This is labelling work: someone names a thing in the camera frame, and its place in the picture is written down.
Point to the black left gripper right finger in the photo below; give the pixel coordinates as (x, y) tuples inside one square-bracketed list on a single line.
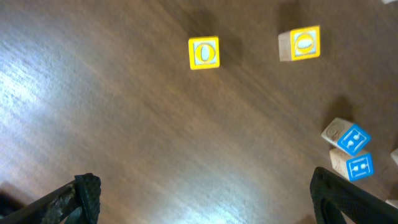
[(334, 198)]

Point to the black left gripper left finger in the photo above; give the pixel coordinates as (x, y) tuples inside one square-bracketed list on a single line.
[(76, 202)]

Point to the right blue H block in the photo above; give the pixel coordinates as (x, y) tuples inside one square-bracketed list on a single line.
[(352, 168)]

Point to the blue h block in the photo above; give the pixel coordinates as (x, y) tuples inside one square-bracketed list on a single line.
[(347, 136), (352, 168)]

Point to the left blue H block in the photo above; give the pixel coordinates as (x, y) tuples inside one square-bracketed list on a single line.
[(347, 136)]

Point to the yellow O middle block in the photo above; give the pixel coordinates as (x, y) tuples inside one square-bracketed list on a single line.
[(299, 44)]

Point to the yellow o block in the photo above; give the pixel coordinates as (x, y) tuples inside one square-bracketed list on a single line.
[(299, 44), (204, 52)]

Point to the yellow O lower block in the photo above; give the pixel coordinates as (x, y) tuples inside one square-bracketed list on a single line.
[(204, 52)]

